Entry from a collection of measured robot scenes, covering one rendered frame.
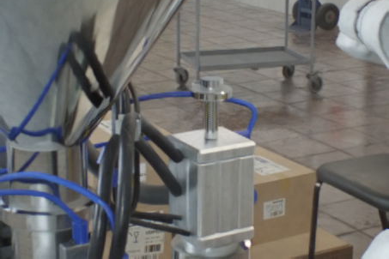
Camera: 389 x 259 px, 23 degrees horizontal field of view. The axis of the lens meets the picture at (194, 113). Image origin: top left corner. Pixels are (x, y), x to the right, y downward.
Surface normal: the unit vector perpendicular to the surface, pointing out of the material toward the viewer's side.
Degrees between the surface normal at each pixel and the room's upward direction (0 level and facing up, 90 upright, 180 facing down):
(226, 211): 90
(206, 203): 90
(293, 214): 90
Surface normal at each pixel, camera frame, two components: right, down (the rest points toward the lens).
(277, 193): 0.52, 0.22
